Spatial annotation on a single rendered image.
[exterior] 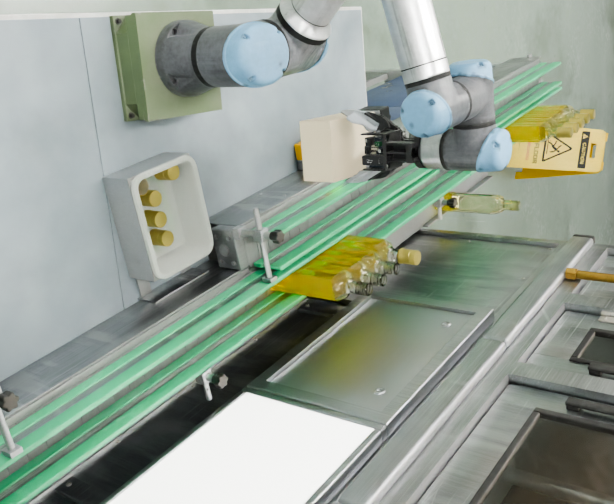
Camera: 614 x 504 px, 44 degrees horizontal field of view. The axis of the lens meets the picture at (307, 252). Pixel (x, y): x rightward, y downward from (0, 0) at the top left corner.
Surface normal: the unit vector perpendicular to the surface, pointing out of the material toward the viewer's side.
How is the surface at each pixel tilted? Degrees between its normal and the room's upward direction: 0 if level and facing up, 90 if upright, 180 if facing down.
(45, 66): 0
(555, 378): 90
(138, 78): 90
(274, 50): 9
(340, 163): 0
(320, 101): 0
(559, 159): 75
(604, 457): 90
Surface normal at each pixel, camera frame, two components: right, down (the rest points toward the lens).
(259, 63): 0.69, 0.17
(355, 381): -0.16, -0.92
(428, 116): -0.61, 0.35
